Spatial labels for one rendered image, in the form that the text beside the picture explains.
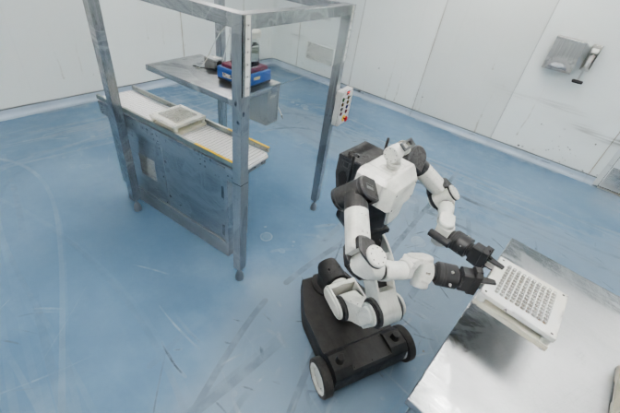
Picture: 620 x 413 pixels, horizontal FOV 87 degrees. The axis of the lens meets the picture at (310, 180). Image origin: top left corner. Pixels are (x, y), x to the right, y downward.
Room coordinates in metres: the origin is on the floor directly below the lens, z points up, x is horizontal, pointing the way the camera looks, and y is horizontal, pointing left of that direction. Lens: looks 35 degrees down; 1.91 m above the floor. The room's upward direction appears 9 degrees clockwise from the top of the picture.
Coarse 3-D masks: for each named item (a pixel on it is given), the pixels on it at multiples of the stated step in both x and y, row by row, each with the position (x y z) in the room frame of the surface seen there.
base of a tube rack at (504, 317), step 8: (480, 304) 0.77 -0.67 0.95; (488, 304) 0.76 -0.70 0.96; (488, 312) 0.75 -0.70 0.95; (496, 312) 0.74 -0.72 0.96; (504, 312) 0.74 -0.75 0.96; (504, 320) 0.71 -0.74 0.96; (512, 320) 0.71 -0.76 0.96; (512, 328) 0.69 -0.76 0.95; (520, 328) 0.69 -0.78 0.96; (528, 328) 0.69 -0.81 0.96; (528, 336) 0.67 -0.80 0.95; (536, 336) 0.66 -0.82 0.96; (536, 344) 0.65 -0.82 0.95
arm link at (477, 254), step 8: (464, 240) 1.01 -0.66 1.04; (472, 240) 1.01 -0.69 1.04; (456, 248) 0.99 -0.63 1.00; (464, 248) 0.98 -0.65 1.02; (472, 248) 0.97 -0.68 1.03; (480, 248) 0.97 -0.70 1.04; (488, 248) 0.95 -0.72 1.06; (472, 256) 0.96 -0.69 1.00; (480, 256) 0.94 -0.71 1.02; (488, 256) 0.94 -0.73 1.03; (472, 264) 0.95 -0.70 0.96; (480, 264) 0.93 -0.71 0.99
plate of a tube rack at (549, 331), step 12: (504, 264) 0.93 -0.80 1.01; (492, 276) 0.86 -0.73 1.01; (528, 276) 0.89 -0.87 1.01; (492, 288) 0.80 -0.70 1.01; (528, 288) 0.83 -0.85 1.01; (540, 288) 0.84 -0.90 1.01; (552, 288) 0.85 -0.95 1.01; (492, 300) 0.75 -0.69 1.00; (504, 300) 0.76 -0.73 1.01; (516, 300) 0.77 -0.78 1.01; (564, 300) 0.80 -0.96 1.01; (516, 312) 0.71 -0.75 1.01; (552, 312) 0.74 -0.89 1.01; (564, 312) 0.75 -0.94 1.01; (528, 324) 0.68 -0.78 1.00; (540, 324) 0.68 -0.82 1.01; (552, 324) 0.69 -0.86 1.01; (552, 336) 0.64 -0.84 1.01
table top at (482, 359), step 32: (512, 256) 1.19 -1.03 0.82; (544, 256) 1.22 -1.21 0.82; (576, 288) 1.05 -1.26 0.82; (480, 320) 0.80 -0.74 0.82; (576, 320) 0.87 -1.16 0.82; (608, 320) 0.90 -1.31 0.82; (448, 352) 0.65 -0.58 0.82; (480, 352) 0.66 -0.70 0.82; (512, 352) 0.68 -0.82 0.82; (544, 352) 0.70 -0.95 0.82; (576, 352) 0.72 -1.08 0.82; (608, 352) 0.75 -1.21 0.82; (416, 384) 0.52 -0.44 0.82; (448, 384) 0.54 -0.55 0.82; (480, 384) 0.55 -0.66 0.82; (512, 384) 0.57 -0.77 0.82; (544, 384) 0.59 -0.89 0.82; (576, 384) 0.60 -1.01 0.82; (608, 384) 0.62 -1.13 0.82
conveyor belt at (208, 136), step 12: (120, 96) 2.19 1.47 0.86; (132, 96) 2.22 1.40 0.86; (144, 96) 2.26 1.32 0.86; (132, 108) 2.04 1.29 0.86; (144, 108) 2.06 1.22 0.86; (156, 108) 2.09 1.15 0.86; (192, 132) 1.84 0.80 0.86; (204, 132) 1.86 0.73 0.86; (216, 132) 1.89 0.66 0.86; (204, 144) 1.71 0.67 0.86; (216, 144) 1.74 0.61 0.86; (228, 144) 1.76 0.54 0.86; (228, 156) 1.62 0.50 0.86; (252, 156) 1.66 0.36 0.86; (264, 156) 1.70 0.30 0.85
